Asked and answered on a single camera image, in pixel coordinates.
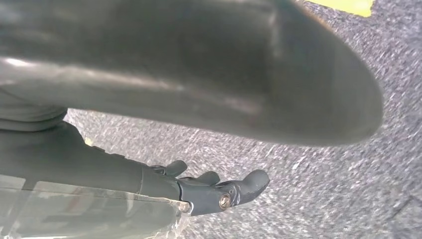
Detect yellow floor tape marking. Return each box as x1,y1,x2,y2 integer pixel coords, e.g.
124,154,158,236
305,0,376,18

